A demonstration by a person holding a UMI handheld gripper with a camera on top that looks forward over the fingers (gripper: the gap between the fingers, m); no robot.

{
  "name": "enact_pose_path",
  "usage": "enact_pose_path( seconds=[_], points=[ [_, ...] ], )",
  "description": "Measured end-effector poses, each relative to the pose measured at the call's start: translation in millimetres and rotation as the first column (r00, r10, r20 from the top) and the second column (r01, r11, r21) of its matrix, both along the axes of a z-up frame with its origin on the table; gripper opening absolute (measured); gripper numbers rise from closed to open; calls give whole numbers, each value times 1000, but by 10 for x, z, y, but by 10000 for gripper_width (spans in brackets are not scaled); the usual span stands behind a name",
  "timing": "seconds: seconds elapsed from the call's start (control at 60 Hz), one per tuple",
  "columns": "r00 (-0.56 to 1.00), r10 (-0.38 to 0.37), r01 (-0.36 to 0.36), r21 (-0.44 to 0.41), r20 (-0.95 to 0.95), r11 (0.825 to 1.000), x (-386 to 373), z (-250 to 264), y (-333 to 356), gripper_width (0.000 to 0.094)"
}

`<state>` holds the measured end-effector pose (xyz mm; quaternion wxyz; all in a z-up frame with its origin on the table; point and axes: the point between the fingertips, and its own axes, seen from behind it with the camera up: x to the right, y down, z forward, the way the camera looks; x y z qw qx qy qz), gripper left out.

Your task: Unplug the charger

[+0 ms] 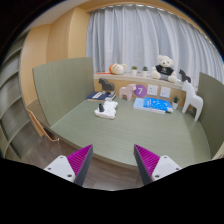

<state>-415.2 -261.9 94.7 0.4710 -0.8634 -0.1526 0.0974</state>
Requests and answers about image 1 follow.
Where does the wooden window ledge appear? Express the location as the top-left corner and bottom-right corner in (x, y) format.
(93, 72), (198, 91)

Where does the small dark horse figurine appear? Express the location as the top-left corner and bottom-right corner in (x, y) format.
(178, 68), (192, 84)

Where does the white wall socket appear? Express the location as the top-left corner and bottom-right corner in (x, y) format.
(159, 86), (172, 99)
(146, 84), (159, 97)

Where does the bright blue book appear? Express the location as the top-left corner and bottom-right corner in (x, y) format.
(143, 96), (174, 114)

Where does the light blue book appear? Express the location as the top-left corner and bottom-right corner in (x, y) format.
(133, 97), (166, 115)

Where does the large white horse figurine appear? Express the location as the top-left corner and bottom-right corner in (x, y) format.
(181, 79), (204, 122)

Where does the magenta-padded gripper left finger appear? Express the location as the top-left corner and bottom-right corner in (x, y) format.
(43, 143), (95, 187)

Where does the cream teddy bear black shirt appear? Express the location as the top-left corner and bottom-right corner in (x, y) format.
(150, 54), (179, 84)

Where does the wooden chair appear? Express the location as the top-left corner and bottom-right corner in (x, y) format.
(25, 108), (63, 144)

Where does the round purple number sign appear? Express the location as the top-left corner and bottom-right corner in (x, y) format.
(133, 84), (148, 99)

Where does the white bear-shaped power strip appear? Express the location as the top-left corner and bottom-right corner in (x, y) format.
(94, 100), (119, 120)

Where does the pink horse figurine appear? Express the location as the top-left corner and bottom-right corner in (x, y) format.
(118, 83), (137, 102)

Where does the grey curtain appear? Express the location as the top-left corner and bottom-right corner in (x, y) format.
(85, 3), (224, 88)

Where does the dark grey horse figurine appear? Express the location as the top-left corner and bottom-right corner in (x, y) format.
(98, 77), (116, 95)

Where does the grey shelf unit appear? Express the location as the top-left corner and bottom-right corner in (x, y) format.
(0, 31), (43, 160)

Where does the round cream and orange plush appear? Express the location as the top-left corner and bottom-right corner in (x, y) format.
(109, 62), (128, 76)

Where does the green desk divider panel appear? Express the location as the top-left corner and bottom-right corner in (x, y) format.
(197, 71), (224, 159)
(32, 57), (96, 128)

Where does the navy blue book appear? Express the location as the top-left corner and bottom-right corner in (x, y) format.
(86, 91), (118, 102)

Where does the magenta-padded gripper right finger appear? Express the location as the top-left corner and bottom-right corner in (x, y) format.
(133, 143), (183, 186)

